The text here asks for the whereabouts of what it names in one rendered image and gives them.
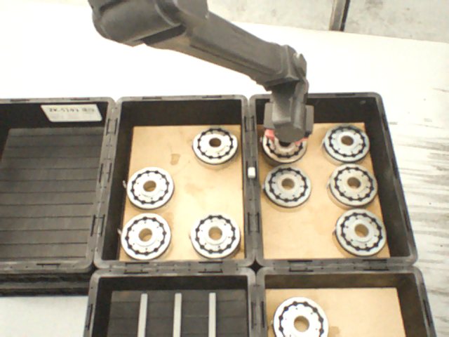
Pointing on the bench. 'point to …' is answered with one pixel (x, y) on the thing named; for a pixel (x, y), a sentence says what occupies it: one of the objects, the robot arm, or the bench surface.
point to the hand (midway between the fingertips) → (285, 140)
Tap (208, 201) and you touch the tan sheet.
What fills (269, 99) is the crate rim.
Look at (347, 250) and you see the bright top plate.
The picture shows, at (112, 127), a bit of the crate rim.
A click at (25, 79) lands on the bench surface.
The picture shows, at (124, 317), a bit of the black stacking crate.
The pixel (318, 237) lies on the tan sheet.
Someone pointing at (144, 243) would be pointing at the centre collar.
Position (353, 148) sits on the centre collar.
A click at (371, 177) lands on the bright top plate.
